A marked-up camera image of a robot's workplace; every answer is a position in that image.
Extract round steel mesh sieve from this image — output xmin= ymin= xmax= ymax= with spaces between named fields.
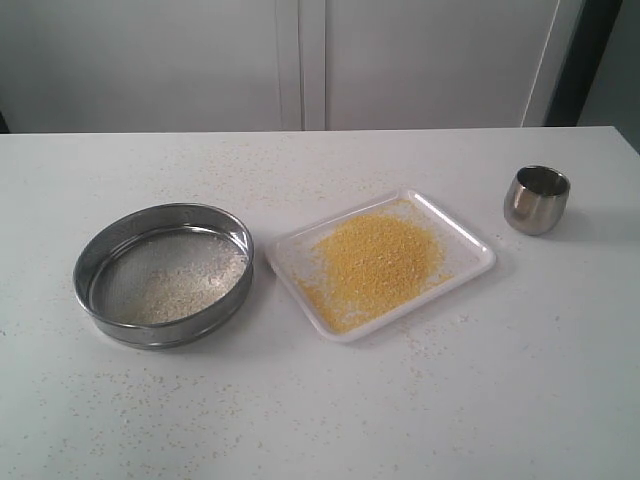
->
xmin=73 ymin=203 xmax=255 ymax=350

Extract small steel cup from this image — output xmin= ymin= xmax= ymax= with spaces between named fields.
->
xmin=503 ymin=165 xmax=571 ymax=236

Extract yellow grain pile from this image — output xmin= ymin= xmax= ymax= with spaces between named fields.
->
xmin=294 ymin=199 xmax=452 ymax=334

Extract white rectangular tray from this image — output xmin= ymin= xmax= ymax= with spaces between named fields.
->
xmin=265 ymin=188 xmax=496 ymax=343

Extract white rice grains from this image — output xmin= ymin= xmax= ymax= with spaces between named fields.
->
xmin=117 ymin=244 xmax=248 ymax=325

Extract white cabinet doors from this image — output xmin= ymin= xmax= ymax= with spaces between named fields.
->
xmin=1 ymin=1 xmax=583 ymax=133

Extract dark vertical post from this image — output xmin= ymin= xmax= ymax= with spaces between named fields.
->
xmin=544 ymin=0 xmax=623 ymax=127

